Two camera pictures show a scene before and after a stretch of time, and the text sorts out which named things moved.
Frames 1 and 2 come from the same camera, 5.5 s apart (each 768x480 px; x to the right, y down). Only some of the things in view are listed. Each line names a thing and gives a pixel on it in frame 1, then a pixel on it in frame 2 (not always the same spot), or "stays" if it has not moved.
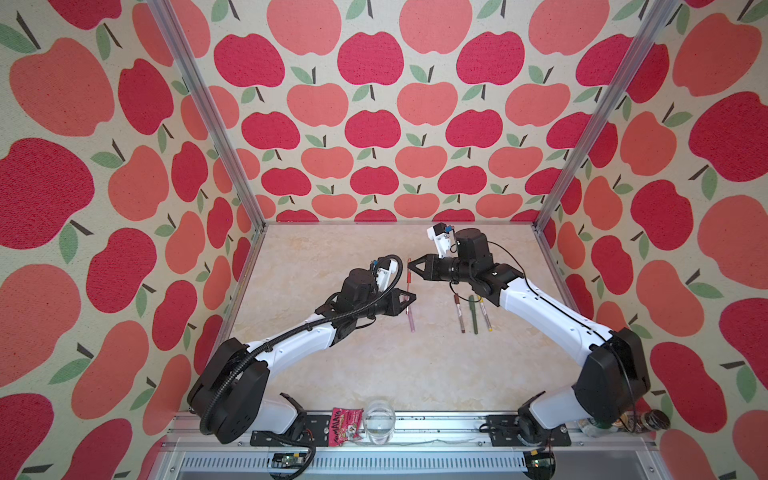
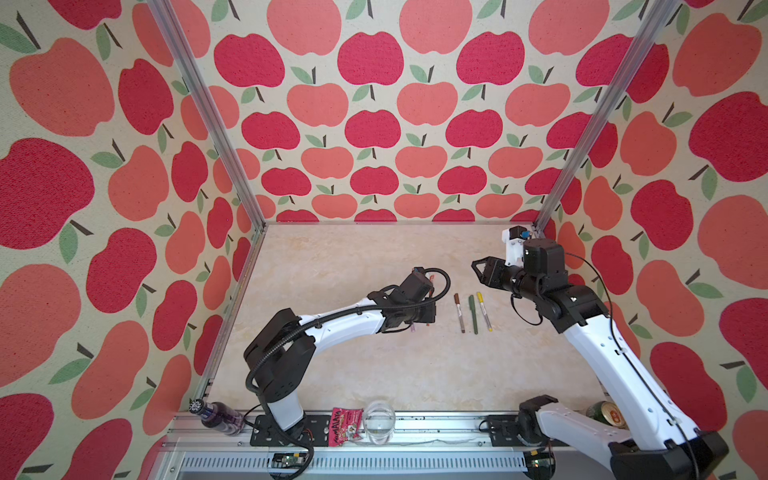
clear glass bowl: x=380 y=422 stays
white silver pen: x=457 y=303 stays
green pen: x=474 y=314 stays
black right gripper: x=430 y=261 → x=492 y=274
